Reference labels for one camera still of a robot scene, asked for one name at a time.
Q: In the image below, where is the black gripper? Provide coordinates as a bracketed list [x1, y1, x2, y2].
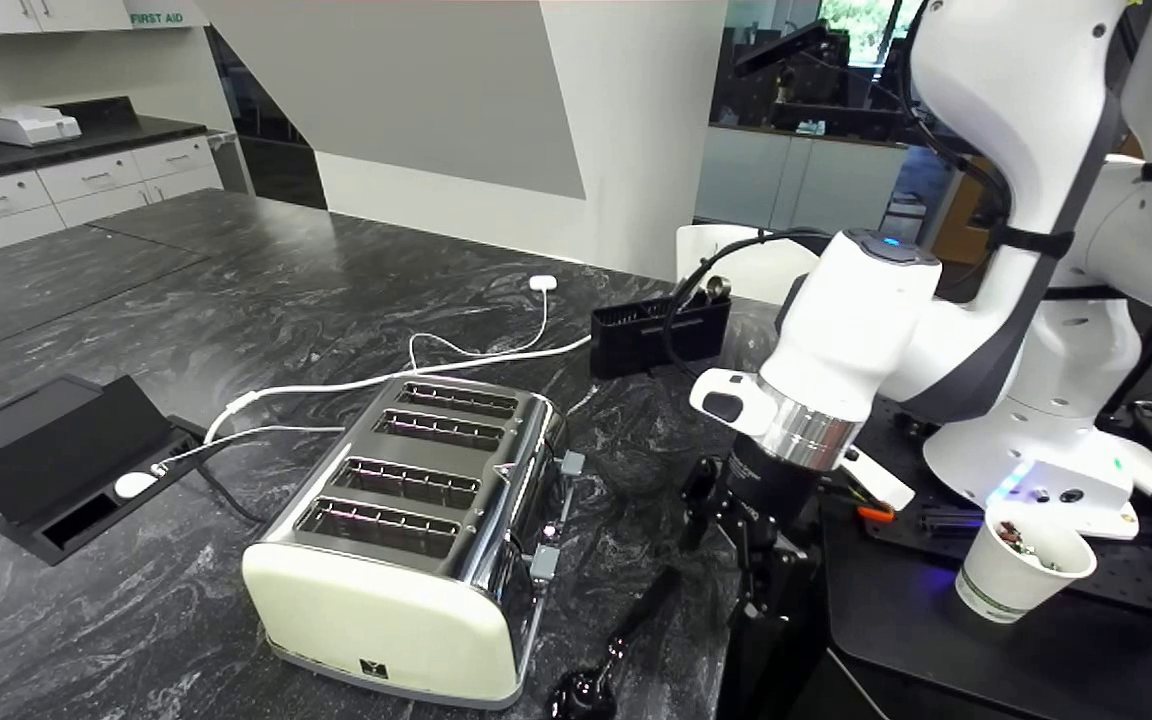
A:
[677, 445, 837, 634]

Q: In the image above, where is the black spoon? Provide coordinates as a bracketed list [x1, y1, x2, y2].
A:
[545, 564, 683, 720]

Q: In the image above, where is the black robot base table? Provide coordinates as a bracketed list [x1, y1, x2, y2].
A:
[808, 452, 1152, 720]

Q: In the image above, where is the black slotted cutlery basket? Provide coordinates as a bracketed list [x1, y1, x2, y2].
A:
[590, 282, 735, 384]

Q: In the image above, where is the white plastic chair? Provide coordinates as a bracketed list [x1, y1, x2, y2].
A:
[671, 222, 830, 312]

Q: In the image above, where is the white paper cup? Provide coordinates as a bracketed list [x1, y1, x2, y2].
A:
[952, 500, 1102, 629]

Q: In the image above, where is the cream and chrome toaster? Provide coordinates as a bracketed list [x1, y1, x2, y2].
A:
[238, 372, 568, 718]

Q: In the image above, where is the white power plug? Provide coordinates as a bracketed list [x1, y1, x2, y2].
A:
[109, 470, 161, 507]

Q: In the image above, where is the black pop-up outlet box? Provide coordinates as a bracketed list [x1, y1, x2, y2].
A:
[0, 372, 210, 574]

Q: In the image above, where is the white cabinets black counter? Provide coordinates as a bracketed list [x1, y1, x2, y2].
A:
[0, 92, 247, 274]

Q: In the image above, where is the black countertop appliance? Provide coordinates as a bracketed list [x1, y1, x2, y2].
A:
[43, 92, 142, 137]

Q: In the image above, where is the white countertop appliance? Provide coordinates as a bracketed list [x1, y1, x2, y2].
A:
[0, 101, 84, 149]

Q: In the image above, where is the orange handled black clamp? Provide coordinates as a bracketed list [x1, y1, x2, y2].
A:
[851, 491, 906, 531]

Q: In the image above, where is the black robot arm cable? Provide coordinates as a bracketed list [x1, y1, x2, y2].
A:
[662, 230, 830, 404]

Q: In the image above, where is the thick white power cable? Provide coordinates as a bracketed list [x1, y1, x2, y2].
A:
[197, 334, 597, 452]

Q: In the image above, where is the thin white charger cable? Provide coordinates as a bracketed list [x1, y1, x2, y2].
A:
[400, 269, 568, 375]

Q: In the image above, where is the dark toaster power cord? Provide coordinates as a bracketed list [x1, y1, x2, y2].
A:
[133, 422, 352, 531]

